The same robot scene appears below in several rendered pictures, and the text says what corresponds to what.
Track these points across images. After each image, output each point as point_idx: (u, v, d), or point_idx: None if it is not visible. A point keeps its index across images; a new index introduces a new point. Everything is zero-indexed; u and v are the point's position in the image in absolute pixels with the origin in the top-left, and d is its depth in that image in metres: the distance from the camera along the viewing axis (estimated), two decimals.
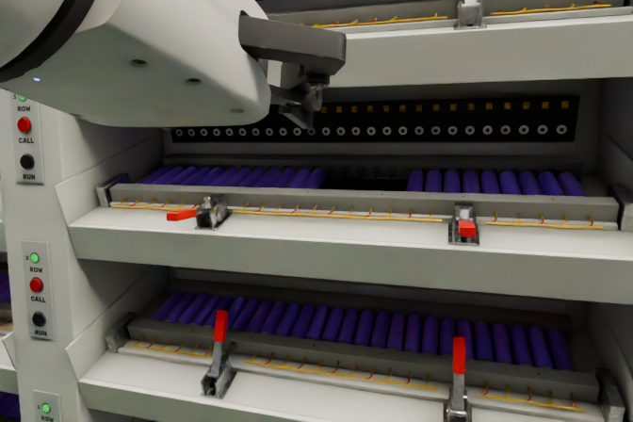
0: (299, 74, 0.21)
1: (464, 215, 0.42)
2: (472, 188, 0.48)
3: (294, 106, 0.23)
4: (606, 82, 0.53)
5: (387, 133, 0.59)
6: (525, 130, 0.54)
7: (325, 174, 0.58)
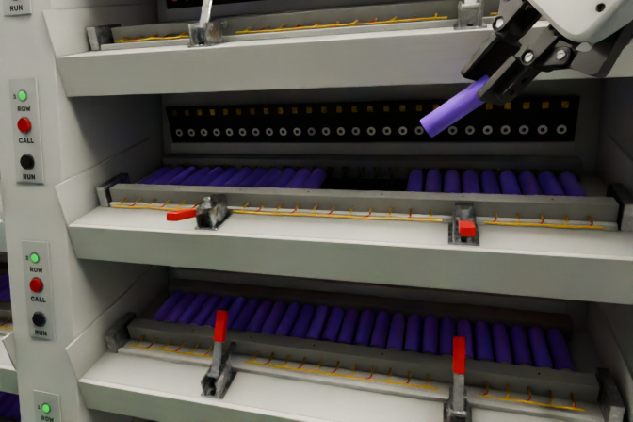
0: (557, 49, 0.31)
1: (464, 215, 0.42)
2: (472, 188, 0.48)
3: (522, 56, 0.32)
4: (606, 82, 0.53)
5: (387, 133, 0.59)
6: (525, 130, 0.54)
7: (325, 174, 0.58)
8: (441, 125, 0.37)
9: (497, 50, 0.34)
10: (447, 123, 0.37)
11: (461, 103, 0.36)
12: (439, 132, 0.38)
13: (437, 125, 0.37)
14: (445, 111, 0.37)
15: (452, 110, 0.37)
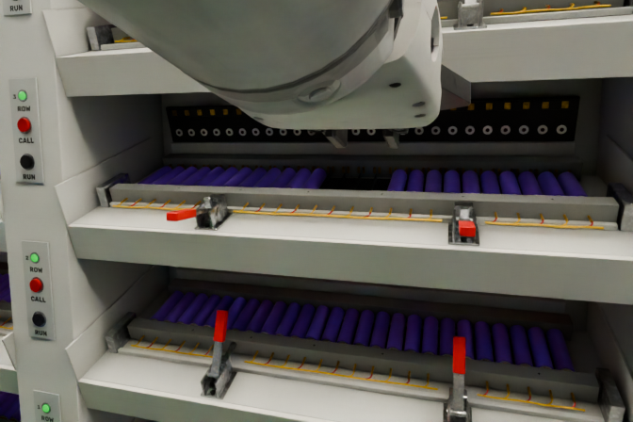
0: None
1: (464, 215, 0.42)
2: (472, 188, 0.48)
3: None
4: (606, 82, 0.53)
5: None
6: (525, 130, 0.54)
7: (325, 174, 0.58)
8: (399, 172, 0.54)
9: None
10: (397, 174, 0.54)
11: (402, 183, 0.52)
12: (394, 172, 0.55)
13: (401, 172, 0.54)
14: (404, 179, 0.54)
15: (402, 179, 0.53)
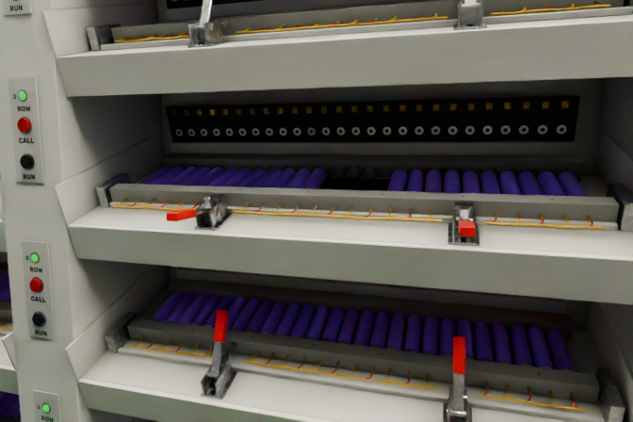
0: None
1: (464, 215, 0.42)
2: (472, 188, 0.48)
3: None
4: (606, 82, 0.53)
5: (387, 133, 0.59)
6: (525, 130, 0.54)
7: (325, 174, 0.58)
8: (399, 172, 0.54)
9: None
10: (397, 174, 0.54)
11: (402, 183, 0.52)
12: (394, 172, 0.55)
13: (401, 172, 0.54)
14: (404, 179, 0.54)
15: (402, 179, 0.53)
